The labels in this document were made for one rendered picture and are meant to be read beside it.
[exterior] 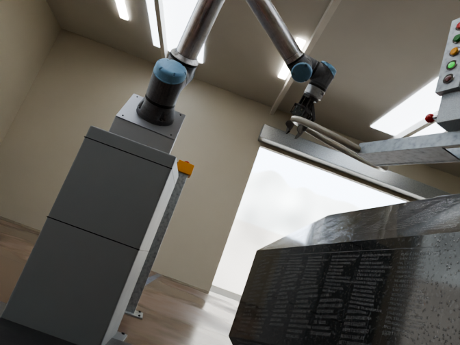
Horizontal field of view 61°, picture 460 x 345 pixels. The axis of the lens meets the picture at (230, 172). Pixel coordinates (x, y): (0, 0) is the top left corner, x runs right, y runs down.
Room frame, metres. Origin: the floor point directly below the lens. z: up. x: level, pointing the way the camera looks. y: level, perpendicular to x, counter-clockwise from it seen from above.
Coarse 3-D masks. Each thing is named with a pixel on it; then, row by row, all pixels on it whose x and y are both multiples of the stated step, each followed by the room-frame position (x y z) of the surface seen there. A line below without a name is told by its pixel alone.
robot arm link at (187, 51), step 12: (204, 0) 1.55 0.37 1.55; (216, 0) 1.54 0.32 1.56; (192, 12) 1.62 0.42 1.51; (204, 12) 1.58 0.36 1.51; (216, 12) 1.60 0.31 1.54; (192, 24) 1.63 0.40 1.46; (204, 24) 1.62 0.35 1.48; (192, 36) 1.67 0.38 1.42; (204, 36) 1.68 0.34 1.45; (180, 48) 1.72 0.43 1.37; (192, 48) 1.71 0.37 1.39; (180, 60) 1.74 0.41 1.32; (192, 60) 1.76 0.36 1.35; (192, 72) 1.81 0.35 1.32
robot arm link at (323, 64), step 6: (318, 66) 1.63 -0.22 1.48; (324, 66) 1.64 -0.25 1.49; (330, 66) 1.63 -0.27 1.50; (318, 72) 1.64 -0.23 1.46; (324, 72) 1.64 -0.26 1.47; (330, 72) 1.64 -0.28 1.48; (312, 78) 1.67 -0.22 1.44; (318, 78) 1.66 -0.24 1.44; (324, 78) 1.65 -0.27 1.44; (330, 78) 1.65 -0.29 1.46; (312, 84) 1.68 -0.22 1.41; (318, 84) 1.66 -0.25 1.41; (324, 84) 1.66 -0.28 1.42; (324, 90) 1.68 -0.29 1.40
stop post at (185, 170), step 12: (180, 168) 2.71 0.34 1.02; (192, 168) 2.72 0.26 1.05; (180, 180) 2.74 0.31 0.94; (180, 192) 2.74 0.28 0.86; (168, 204) 2.73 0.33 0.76; (168, 216) 2.74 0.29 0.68; (156, 240) 2.74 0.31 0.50; (156, 252) 2.74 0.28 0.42; (144, 264) 2.73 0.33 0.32; (144, 276) 2.74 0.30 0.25; (132, 300) 2.74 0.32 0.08; (132, 312) 2.74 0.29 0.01
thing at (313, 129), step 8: (296, 120) 1.58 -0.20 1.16; (304, 120) 1.53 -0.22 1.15; (312, 128) 1.50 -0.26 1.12; (320, 128) 1.47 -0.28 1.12; (320, 136) 1.87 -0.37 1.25; (328, 136) 1.47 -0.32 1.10; (336, 136) 1.45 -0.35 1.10; (328, 144) 1.89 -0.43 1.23; (336, 144) 1.87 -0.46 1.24; (344, 144) 1.45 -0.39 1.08; (352, 144) 1.44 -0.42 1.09; (344, 152) 1.86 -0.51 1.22; (352, 152) 1.84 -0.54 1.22; (360, 160) 1.81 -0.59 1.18; (376, 168) 1.71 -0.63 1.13; (384, 168) 1.55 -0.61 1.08
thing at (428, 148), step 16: (368, 144) 1.42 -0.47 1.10; (384, 144) 1.34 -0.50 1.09; (400, 144) 1.28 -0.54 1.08; (416, 144) 1.22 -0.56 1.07; (432, 144) 1.16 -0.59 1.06; (448, 144) 1.11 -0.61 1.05; (368, 160) 1.48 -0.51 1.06; (384, 160) 1.42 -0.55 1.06; (400, 160) 1.36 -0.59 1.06; (416, 160) 1.31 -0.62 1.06; (432, 160) 1.26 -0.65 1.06; (448, 160) 1.22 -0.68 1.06
